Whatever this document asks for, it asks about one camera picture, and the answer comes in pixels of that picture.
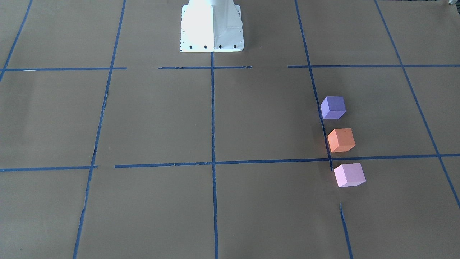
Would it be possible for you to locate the orange foam block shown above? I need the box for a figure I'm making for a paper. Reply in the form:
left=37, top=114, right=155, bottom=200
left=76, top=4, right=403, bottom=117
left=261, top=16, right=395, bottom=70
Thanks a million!
left=327, top=128, right=356, bottom=153

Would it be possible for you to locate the purple foam block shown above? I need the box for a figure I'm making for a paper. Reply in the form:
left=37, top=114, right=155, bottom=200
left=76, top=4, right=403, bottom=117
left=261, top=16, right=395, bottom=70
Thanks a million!
left=320, top=96, right=346, bottom=119

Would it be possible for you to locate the pink foam block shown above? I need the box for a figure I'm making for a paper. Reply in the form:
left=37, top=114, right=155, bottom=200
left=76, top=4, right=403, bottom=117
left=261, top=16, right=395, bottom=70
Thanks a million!
left=333, top=163, right=366, bottom=187

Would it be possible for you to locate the white pedestal column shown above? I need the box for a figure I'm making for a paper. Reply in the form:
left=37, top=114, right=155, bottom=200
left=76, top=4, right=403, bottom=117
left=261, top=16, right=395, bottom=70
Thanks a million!
left=180, top=0, right=245, bottom=53

